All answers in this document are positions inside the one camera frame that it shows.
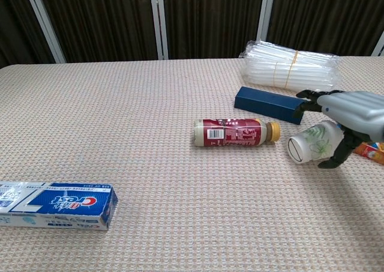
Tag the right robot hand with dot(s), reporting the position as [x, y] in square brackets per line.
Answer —
[357, 113]

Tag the dark blue rectangular box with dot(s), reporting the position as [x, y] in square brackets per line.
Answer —
[264, 104]

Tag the dark brown curtain panel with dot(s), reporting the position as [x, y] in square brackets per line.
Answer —
[105, 19]
[210, 19]
[324, 13]
[15, 19]

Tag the orange yellow snack box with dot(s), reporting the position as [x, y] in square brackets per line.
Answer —
[372, 153]

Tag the red label coffee bottle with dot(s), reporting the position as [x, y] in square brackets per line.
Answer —
[234, 133]

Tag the beige woven tablecloth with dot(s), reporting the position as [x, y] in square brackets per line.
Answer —
[150, 134]

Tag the long yellow rubber band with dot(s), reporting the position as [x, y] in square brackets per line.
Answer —
[292, 69]

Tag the clear plastic bag bundle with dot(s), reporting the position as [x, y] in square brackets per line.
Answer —
[312, 71]

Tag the white partition post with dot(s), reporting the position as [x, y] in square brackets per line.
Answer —
[265, 13]
[44, 22]
[159, 22]
[379, 48]

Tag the short yellow rubber band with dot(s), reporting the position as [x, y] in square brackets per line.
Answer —
[275, 74]

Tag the white paper cup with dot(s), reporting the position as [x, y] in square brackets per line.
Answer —
[312, 143]

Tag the blue white toothpaste box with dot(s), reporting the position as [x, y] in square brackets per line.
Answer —
[60, 203]

